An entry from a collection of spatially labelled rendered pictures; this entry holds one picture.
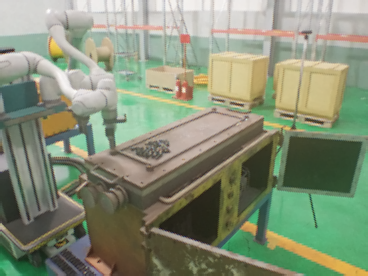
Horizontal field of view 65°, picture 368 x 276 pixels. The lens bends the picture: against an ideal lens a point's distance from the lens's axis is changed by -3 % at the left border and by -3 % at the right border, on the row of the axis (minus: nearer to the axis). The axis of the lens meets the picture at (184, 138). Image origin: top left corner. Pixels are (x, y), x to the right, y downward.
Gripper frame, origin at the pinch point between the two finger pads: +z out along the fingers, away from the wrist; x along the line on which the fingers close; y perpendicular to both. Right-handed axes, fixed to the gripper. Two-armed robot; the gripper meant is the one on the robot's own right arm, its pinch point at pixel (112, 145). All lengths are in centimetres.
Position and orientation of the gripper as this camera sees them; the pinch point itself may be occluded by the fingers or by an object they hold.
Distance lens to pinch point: 176.1
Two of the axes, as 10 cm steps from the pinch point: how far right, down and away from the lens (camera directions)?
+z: 0.0, 9.2, 3.9
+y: -9.9, 0.4, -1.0
